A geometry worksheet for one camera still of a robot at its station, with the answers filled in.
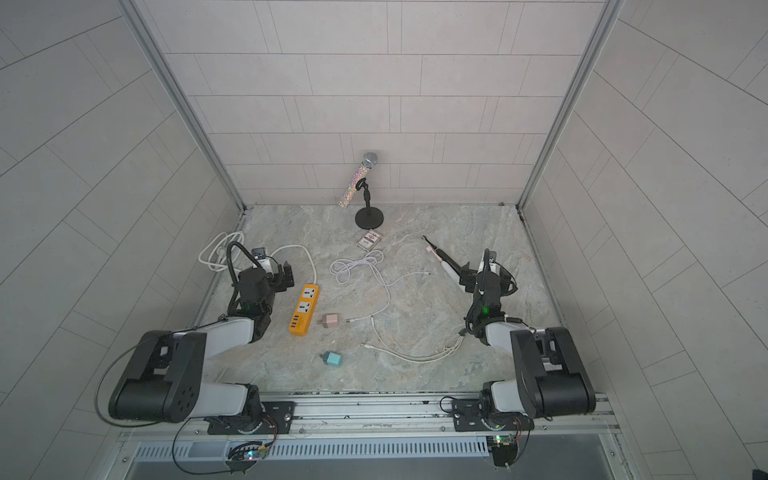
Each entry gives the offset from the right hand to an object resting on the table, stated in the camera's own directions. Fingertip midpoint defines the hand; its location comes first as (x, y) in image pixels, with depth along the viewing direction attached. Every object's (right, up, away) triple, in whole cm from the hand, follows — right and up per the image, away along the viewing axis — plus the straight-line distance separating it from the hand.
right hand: (484, 261), depth 91 cm
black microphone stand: (-38, +14, +21) cm, 45 cm away
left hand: (-64, +1, 0) cm, 64 cm away
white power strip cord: (-83, +5, +14) cm, 84 cm away
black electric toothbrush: (-9, -2, +8) cm, 12 cm away
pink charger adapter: (-46, -16, -7) cm, 49 cm away
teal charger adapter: (-44, -24, -14) cm, 52 cm away
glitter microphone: (-36, +31, +2) cm, 48 cm away
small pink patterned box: (-37, +6, +14) cm, 40 cm away
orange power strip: (-54, -14, -4) cm, 56 cm away
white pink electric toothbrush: (-9, -4, +6) cm, 12 cm away
